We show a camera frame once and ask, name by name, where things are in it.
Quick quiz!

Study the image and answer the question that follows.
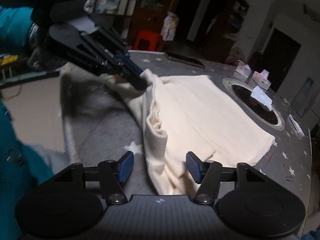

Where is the round black induction cooktop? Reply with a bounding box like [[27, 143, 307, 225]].
[[232, 85, 278, 125]]

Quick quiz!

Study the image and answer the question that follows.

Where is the small pink tissue pack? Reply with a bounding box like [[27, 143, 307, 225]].
[[236, 60, 252, 78]]

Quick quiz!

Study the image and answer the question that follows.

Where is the electric fan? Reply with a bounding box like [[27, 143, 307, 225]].
[[225, 47, 245, 66]]

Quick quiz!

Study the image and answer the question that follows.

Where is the cream fabric garment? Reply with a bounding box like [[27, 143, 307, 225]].
[[105, 69, 275, 196]]

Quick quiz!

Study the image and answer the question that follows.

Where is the large pink tissue box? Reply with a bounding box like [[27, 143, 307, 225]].
[[252, 69, 271, 90]]

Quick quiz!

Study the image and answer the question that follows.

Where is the black smartphone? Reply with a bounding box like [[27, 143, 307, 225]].
[[164, 51, 205, 69]]

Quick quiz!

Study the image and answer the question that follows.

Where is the dark wooden door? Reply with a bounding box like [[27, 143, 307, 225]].
[[263, 28, 302, 92]]

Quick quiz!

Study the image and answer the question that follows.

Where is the white paper bag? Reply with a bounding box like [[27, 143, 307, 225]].
[[161, 12, 179, 41]]

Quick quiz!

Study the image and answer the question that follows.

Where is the water dispenser with blue bottle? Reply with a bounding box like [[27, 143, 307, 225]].
[[291, 77, 314, 118]]

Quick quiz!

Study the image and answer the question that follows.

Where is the white remote control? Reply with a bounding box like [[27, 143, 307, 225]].
[[289, 114, 305, 137]]

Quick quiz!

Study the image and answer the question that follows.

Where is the teal jacket sleeve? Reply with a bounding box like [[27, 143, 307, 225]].
[[1, 6, 34, 51]]

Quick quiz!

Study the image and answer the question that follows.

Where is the red plastic stool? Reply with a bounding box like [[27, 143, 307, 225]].
[[133, 30, 163, 52]]

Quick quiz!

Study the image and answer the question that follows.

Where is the white tissue sheet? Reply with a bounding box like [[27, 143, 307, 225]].
[[251, 86, 272, 111]]

